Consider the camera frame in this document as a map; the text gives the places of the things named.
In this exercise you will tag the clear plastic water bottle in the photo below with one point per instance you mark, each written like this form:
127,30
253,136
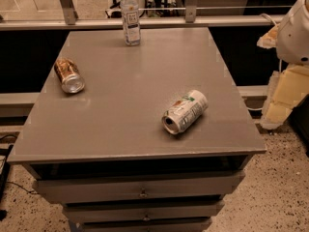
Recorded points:
131,25

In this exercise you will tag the grey drawer cabinet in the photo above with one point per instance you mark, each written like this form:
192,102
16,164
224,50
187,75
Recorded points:
113,127

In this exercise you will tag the brown gold soda can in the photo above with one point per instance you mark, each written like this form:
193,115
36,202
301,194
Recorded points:
68,73

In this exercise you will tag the top grey drawer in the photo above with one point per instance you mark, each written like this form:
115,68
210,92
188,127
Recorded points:
138,187

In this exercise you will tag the grey drawer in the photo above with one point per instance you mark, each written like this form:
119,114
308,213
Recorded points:
138,187
145,211
188,224

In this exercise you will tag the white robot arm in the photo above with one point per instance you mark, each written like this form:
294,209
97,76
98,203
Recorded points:
290,37

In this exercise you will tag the metal railing frame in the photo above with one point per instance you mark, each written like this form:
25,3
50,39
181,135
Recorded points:
97,14

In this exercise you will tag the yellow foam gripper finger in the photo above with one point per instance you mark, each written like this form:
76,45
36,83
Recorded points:
286,90

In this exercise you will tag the bottom grey drawer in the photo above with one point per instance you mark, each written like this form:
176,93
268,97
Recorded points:
188,224

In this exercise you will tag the middle grey drawer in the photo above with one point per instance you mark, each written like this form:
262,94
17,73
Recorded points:
145,211

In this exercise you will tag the white green 7up can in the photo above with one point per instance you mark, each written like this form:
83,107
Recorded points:
184,112

